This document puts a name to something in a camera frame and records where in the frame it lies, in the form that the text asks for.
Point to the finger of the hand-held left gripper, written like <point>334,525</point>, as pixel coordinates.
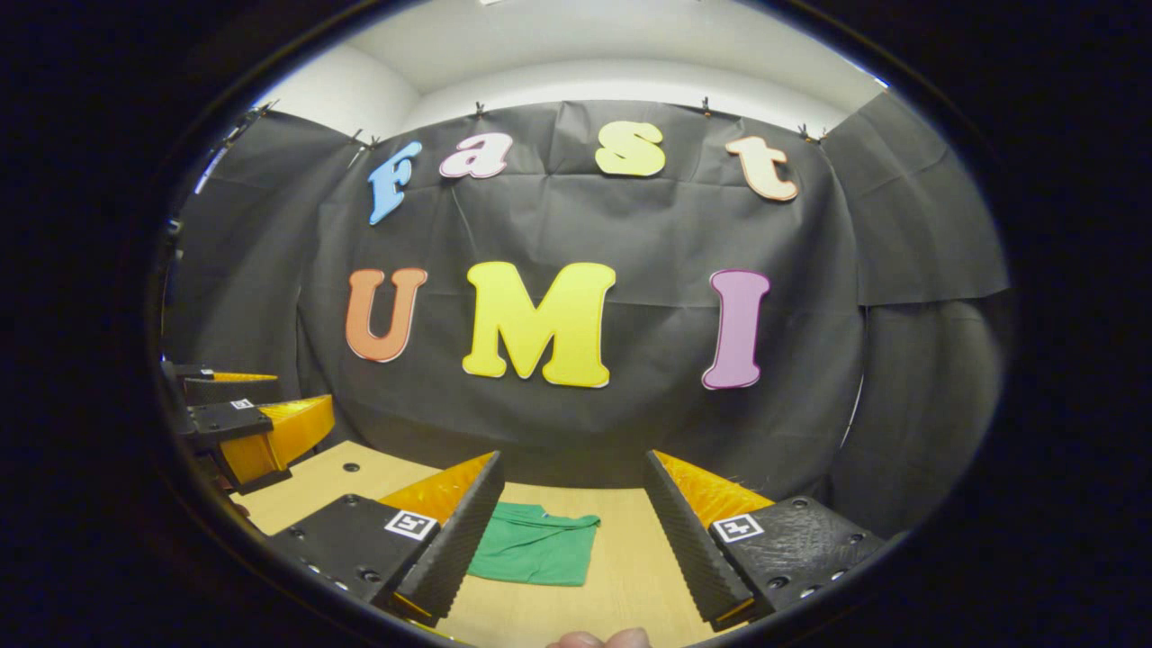
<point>279,432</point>
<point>234,389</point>

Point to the black backdrop cloth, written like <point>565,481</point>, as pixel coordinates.
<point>648,234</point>

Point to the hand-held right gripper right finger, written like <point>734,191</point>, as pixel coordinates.
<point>688,549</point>

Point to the green T-shirt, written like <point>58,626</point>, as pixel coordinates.
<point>540,553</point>

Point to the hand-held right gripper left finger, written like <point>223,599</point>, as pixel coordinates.
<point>459,544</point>

